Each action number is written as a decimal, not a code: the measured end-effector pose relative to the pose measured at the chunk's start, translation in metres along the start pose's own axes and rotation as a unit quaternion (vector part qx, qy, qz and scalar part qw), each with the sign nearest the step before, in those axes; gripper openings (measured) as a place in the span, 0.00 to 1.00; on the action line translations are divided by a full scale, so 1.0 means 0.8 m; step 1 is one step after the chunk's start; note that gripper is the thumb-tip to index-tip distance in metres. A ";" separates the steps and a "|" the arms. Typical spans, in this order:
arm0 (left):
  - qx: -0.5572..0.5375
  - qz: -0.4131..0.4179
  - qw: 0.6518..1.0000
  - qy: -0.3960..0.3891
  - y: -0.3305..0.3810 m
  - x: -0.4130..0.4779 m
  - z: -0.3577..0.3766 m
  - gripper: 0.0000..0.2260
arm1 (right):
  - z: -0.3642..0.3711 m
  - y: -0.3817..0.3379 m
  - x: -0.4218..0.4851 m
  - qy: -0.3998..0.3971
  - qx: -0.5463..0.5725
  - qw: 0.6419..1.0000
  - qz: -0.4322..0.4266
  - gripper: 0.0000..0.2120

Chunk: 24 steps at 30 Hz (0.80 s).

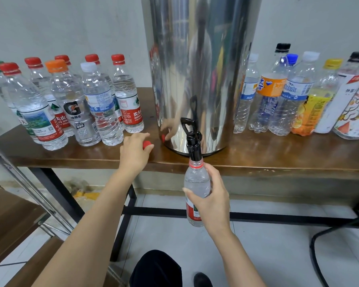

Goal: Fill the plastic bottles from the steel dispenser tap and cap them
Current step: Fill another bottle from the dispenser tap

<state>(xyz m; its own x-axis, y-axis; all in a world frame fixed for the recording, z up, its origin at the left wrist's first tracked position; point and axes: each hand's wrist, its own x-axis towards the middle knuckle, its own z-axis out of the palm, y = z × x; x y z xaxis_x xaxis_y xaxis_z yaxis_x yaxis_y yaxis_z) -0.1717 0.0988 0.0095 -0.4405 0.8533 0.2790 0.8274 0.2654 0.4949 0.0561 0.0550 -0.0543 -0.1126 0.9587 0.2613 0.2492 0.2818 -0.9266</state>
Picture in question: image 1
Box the person's black trouser leg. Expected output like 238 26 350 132
130 250 183 287

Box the cluster of plastic bottles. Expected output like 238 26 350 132
233 43 359 140

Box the person's black shoe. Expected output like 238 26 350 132
193 272 213 287

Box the person's left hand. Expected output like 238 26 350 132
118 132 154 180

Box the yellow debris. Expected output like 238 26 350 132
72 187 101 201

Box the orange cap clear plastic bottle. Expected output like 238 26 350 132
45 59 101 147

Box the person's right hand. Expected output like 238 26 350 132
182 163 232 238

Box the green red label plastic bottle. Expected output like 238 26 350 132
85 53 123 122

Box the person's left forearm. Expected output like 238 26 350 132
33 170 135 287

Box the white-cap blue-label bottle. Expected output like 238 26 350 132
80 61 124 146

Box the wooden stool with black frame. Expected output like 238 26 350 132
309 194 359 287

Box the wooden metal shelf rack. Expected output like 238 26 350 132
0 137 123 287

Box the stainless steel water dispenser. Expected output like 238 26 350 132
141 0 263 158

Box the black metal table frame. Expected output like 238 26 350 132
30 167 359 262

